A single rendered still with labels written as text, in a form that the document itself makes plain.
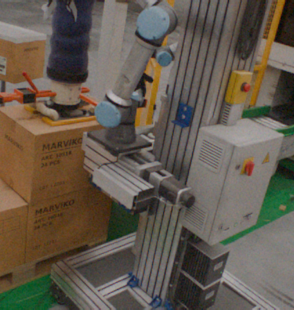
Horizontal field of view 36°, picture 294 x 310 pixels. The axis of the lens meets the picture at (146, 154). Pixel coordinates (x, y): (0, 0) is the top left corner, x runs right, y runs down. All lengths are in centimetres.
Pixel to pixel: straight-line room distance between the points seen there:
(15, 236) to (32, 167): 41
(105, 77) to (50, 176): 171
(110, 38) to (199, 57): 207
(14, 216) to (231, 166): 120
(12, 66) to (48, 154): 181
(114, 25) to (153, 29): 216
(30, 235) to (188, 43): 136
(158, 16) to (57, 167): 107
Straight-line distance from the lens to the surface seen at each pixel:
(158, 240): 225
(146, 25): 174
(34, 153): 231
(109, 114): 186
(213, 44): 185
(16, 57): 404
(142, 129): 351
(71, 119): 245
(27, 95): 235
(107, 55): 393
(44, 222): 259
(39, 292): 273
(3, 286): 273
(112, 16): 388
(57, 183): 249
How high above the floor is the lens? 184
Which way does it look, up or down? 24 degrees down
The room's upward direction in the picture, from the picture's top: 11 degrees clockwise
